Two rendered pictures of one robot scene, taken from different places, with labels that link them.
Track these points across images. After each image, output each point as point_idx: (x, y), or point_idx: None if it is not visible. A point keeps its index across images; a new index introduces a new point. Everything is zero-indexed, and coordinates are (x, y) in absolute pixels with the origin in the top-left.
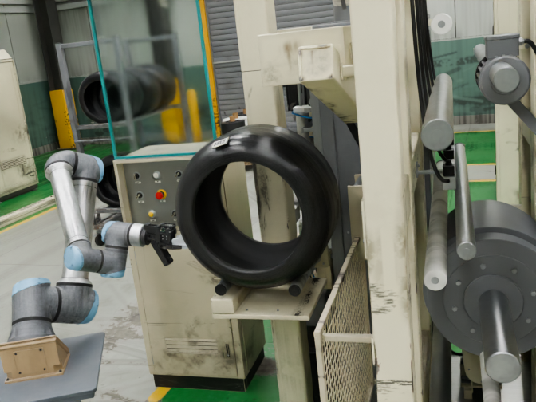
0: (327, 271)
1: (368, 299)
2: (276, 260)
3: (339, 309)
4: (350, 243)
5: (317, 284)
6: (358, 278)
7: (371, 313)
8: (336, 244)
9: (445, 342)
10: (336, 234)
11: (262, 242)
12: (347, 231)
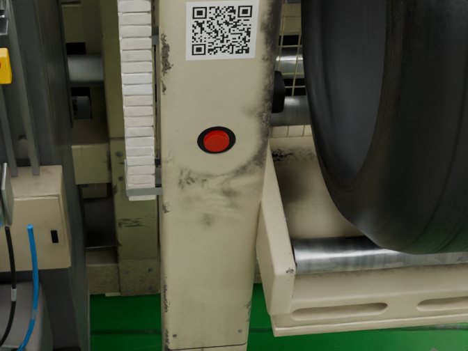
0: (67, 211)
1: (67, 193)
2: (343, 156)
3: (71, 268)
4: (52, 104)
5: (285, 147)
6: (296, 59)
7: (71, 214)
8: (53, 131)
9: (299, 47)
10: (51, 107)
11: (329, 157)
12: (49, 81)
